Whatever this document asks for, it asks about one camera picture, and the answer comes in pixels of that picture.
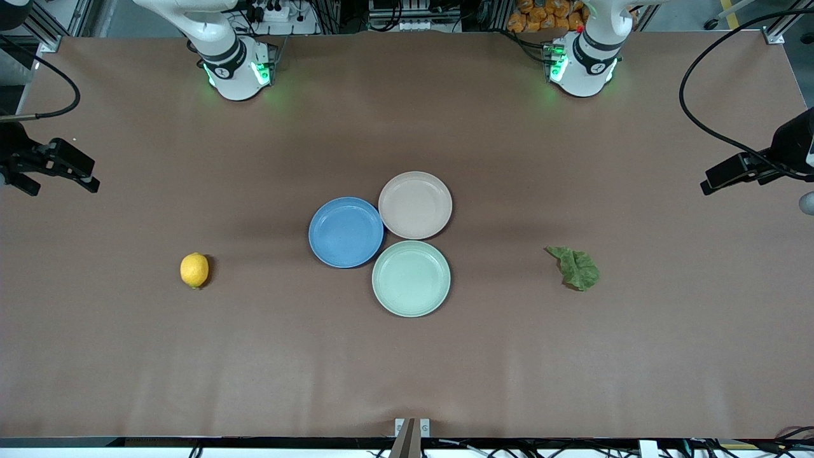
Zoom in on yellow lemon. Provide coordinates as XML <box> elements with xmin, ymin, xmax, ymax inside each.
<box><xmin>181</xmin><ymin>253</ymin><xmax>210</xmax><ymax>289</ymax></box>

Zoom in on green lettuce leaf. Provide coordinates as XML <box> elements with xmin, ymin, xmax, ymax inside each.
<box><xmin>545</xmin><ymin>246</ymin><xmax>600</xmax><ymax>292</ymax></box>

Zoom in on bag of oranges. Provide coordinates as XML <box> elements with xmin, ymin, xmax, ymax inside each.
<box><xmin>507</xmin><ymin>0</ymin><xmax>589</xmax><ymax>34</ymax></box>

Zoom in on white power strip with plugs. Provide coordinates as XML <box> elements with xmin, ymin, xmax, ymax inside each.
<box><xmin>245</xmin><ymin>0</ymin><xmax>319</xmax><ymax>36</ymax></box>

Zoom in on blue plate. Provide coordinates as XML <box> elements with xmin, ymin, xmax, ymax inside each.
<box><xmin>308</xmin><ymin>197</ymin><xmax>385</xmax><ymax>268</ymax></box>

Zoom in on beige plate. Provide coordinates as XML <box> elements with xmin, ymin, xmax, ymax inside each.
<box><xmin>378</xmin><ymin>171</ymin><xmax>453</xmax><ymax>240</ymax></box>

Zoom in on pale green plate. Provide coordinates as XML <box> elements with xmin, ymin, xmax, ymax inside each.
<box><xmin>371</xmin><ymin>240</ymin><xmax>452</xmax><ymax>317</ymax></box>

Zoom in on brown table cover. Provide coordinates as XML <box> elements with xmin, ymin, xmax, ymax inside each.
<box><xmin>0</xmin><ymin>32</ymin><xmax>814</xmax><ymax>440</ymax></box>

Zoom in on aluminium frame profile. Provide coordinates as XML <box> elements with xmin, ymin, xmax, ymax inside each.
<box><xmin>766</xmin><ymin>0</ymin><xmax>814</xmax><ymax>39</ymax></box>
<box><xmin>16</xmin><ymin>0</ymin><xmax>93</xmax><ymax>48</ymax></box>

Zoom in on black arm base cable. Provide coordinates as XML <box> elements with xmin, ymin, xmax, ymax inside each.
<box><xmin>506</xmin><ymin>29</ymin><xmax>551</xmax><ymax>64</ymax></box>

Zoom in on black cable under table edge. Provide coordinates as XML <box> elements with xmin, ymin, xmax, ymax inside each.
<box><xmin>771</xmin><ymin>425</ymin><xmax>814</xmax><ymax>454</ymax></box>

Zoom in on grey camera pole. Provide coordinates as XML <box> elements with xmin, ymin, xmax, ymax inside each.
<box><xmin>389</xmin><ymin>418</ymin><xmax>422</xmax><ymax>458</ymax></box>

